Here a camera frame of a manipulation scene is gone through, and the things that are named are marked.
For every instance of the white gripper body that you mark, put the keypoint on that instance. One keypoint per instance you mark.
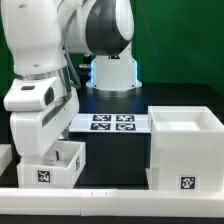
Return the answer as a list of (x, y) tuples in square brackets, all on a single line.
[(35, 132)]

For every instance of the white small drawer with knob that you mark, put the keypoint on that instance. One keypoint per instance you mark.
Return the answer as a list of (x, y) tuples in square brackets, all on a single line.
[(45, 172)]

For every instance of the white drawer box frame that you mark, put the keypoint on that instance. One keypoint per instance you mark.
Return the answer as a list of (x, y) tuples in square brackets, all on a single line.
[(187, 149)]

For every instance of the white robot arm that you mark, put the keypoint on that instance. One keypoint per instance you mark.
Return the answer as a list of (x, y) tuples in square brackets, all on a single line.
[(41, 35)]

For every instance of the white left fence block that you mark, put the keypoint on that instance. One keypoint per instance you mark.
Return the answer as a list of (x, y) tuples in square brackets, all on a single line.
[(5, 156)]

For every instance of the white marker sheet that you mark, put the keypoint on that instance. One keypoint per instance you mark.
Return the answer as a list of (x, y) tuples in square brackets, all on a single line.
[(109, 123)]

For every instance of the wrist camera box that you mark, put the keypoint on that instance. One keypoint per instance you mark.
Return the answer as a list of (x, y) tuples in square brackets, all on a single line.
[(35, 95)]

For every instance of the white front fence rail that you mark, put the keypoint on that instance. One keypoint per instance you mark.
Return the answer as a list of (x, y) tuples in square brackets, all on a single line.
[(111, 202)]

